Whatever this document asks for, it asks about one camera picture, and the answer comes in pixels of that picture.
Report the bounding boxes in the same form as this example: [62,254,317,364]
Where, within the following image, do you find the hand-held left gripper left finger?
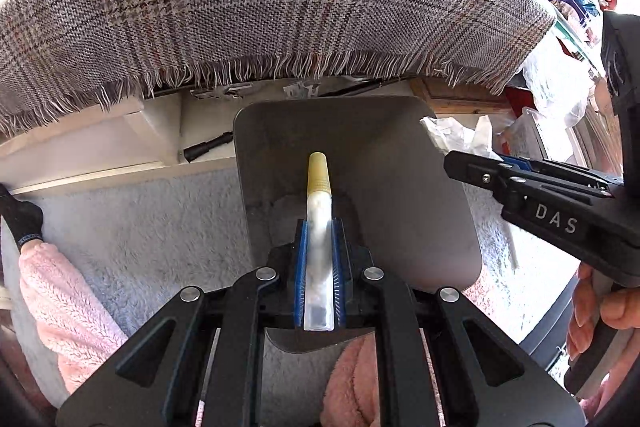
[55,218,313,427]

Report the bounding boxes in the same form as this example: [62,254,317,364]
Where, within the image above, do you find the person's right hand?
[566,264,640,362]

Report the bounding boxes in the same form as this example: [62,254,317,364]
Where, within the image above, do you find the black pen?
[182,132,235,160]

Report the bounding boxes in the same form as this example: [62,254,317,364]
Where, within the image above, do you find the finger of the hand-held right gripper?
[500,156,624,196]
[444,150,613,208]

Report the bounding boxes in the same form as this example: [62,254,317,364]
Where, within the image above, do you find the white tissue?
[420,114,503,160]

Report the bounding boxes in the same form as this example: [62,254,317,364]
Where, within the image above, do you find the white tube with yellow cap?
[302,152,336,333]

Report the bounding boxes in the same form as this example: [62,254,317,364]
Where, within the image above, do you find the white furniture base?
[0,94,241,196]

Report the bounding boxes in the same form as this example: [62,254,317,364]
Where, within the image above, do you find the person's black sock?
[0,184,45,251]

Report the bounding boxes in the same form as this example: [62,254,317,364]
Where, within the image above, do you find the wooden board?
[410,79,516,118]

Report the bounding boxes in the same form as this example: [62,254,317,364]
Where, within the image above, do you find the green plastic strip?
[550,14,601,72]

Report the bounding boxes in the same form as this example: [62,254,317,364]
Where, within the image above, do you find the person's left leg pink trousers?
[17,242,128,395]

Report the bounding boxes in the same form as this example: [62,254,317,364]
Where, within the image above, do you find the pale fluffy rug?
[0,167,581,427]

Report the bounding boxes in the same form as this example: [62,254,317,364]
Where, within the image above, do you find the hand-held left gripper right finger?
[330,217,586,427]

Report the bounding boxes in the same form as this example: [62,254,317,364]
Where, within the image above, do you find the clear plastic bag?
[522,32,601,128]

